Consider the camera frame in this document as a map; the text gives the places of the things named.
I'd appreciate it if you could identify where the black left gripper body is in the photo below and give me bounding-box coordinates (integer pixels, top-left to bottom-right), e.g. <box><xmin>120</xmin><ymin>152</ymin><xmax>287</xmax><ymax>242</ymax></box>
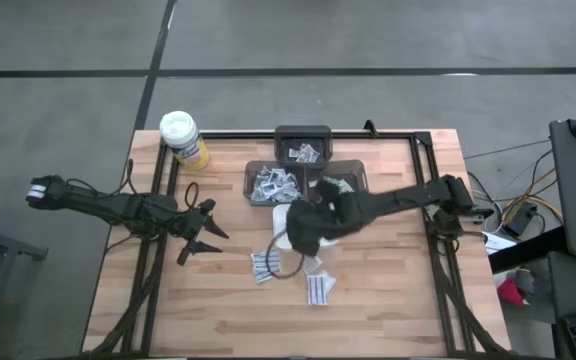
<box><xmin>170</xmin><ymin>198</ymin><xmax>218</xmax><ymax>267</ymax></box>

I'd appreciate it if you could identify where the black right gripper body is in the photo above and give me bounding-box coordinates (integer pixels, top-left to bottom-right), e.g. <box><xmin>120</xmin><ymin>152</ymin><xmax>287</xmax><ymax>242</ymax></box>
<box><xmin>285</xmin><ymin>178</ymin><xmax>370</xmax><ymax>257</ymax></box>

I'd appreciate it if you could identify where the blue striped bandage packet pile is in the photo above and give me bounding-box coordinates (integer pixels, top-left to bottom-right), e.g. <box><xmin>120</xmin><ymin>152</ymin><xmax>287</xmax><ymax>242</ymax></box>
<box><xmin>306</xmin><ymin>274</ymin><xmax>330</xmax><ymax>307</ymax></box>

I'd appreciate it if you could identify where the white plastic bin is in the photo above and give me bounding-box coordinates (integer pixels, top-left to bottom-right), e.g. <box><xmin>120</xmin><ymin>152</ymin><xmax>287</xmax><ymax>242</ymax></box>
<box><xmin>272</xmin><ymin>202</ymin><xmax>341</xmax><ymax>251</ymax></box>

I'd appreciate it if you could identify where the grey translucent plastic bin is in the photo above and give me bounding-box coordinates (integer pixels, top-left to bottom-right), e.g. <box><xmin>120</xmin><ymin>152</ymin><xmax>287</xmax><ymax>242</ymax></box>
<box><xmin>273</xmin><ymin>124</ymin><xmax>333</xmax><ymax>169</ymax></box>
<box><xmin>304</xmin><ymin>158</ymin><xmax>368</xmax><ymax>206</ymax></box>
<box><xmin>242</xmin><ymin>158</ymin><xmax>307</xmax><ymax>206</ymax></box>

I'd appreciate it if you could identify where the Lysol wipes canister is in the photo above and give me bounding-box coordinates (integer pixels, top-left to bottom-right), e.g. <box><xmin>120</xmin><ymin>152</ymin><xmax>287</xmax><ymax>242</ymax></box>
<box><xmin>158</xmin><ymin>110</ymin><xmax>211</xmax><ymax>172</ymax></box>

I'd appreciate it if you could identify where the white paper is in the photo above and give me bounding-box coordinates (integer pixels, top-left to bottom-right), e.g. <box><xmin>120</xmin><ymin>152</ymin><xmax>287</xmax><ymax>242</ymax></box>
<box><xmin>482</xmin><ymin>230</ymin><xmax>518</xmax><ymax>255</ymax></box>

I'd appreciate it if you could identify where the black blue power box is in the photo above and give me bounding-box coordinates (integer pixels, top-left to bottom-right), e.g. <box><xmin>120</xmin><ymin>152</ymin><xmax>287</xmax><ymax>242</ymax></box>
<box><xmin>502</xmin><ymin>200</ymin><xmax>539</xmax><ymax>239</ymax></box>

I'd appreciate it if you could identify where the red cloth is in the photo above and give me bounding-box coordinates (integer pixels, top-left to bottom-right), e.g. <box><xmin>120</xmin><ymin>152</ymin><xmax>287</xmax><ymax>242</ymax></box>
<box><xmin>496</xmin><ymin>277</ymin><xmax>527</xmax><ymax>307</ymax></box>

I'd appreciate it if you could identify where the black diagonal bar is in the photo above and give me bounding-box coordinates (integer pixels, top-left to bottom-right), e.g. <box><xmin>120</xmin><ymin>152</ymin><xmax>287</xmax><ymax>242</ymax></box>
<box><xmin>487</xmin><ymin>227</ymin><xmax>569</xmax><ymax>274</ymax></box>

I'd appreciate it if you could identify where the grey cloth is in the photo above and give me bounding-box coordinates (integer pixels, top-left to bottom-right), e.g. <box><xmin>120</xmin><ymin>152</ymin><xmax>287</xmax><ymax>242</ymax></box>
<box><xmin>513</xmin><ymin>268</ymin><xmax>538</xmax><ymax>296</ymax></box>

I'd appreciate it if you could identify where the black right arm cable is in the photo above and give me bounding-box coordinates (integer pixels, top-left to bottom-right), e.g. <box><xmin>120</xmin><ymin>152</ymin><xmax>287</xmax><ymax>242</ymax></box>
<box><xmin>265</xmin><ymin>229</ymin><xmax>306</xmax><ymax>280</ymax></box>

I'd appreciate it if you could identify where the black table frame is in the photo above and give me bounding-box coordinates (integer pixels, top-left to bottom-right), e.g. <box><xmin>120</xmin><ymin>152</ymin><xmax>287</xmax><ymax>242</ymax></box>
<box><xmin>80</xmin><ymin>130</ymin><xmax>512</xmax><ymax>359</ymax></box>

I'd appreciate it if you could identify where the grey floor cable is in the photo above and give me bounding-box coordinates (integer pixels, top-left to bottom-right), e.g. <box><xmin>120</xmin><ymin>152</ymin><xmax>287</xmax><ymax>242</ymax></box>
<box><xmin>462</xmin><ymin>138</ymin><xmax>552</xmax><ymax>161</ymax></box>

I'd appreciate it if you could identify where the yellow cable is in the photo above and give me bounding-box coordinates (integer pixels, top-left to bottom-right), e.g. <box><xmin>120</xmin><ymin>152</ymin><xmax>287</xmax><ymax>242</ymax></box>
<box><xmin>502</xmin><ymin>169</ymin><xmax>564</xmax><ymax>221</ymax></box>

